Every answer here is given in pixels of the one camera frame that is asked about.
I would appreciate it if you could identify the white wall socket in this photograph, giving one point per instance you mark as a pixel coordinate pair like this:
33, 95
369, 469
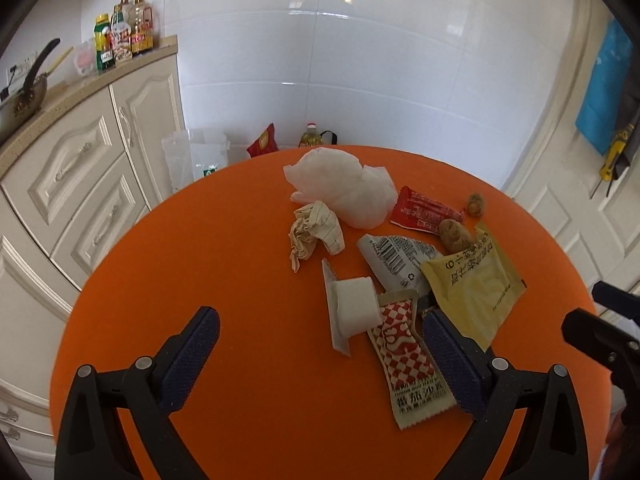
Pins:
15, 72

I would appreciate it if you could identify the large oval brown dried fruit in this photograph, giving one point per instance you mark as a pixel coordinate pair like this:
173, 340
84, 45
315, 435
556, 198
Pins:
455, 235

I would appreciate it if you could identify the green sauce bottle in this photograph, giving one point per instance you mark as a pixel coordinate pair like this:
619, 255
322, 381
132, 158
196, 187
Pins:
104, 45

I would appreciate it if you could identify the blue apron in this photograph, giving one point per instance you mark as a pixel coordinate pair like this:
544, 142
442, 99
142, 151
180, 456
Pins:
605, 100

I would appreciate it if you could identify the cream panel door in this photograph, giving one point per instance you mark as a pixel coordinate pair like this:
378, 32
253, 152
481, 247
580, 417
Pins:
550, 220

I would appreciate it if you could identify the white plastic bag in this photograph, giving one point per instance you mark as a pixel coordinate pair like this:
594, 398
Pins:
340, 185

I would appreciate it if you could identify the beige stone countertop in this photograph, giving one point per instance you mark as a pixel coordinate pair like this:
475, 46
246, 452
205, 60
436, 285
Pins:
75, 92

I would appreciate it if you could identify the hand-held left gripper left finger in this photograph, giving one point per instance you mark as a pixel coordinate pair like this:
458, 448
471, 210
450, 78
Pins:
192, 355

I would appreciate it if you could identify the lined paper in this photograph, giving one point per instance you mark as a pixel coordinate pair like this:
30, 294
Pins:
315, 230

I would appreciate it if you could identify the clear plastic bag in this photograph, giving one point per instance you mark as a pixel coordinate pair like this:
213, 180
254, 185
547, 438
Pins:
200, 160

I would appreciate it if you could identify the red snack bag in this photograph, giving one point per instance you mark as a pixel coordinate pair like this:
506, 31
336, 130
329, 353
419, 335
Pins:
262, 142

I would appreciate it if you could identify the clear container with pink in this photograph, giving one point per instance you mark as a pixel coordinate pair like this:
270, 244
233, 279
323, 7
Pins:
85, 59

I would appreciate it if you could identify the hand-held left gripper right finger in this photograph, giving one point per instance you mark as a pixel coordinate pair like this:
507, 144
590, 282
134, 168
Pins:
450, 360

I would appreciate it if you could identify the small white plastic cup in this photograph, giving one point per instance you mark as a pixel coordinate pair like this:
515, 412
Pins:
352, 305

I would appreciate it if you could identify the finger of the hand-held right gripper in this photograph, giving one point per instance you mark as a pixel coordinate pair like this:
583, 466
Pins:
595, 335
617, 300

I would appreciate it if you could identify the grey apron with yellow trim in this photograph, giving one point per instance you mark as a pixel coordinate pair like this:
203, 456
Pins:
622, 155

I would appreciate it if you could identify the yellow cooking oil bottle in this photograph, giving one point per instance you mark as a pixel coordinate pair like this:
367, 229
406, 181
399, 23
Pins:
310, 137

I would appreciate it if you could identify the small round brown dried fruit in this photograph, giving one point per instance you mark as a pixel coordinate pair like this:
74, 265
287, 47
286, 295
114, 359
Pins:
476, 204

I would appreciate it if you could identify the silver barcode packet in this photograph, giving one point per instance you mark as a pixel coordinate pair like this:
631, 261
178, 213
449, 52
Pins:
395, 260

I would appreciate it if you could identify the yellow paper packet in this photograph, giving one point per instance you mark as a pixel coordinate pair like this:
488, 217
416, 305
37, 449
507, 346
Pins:
470, 290

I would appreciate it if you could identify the red snack wrapper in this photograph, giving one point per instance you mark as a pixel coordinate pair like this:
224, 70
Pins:
417, 210

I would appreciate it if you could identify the red checked sauce sachet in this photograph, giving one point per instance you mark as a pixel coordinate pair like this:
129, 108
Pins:
402, 355

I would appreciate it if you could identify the cream base cabinet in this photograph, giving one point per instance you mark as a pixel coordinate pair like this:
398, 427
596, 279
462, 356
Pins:
75, 180

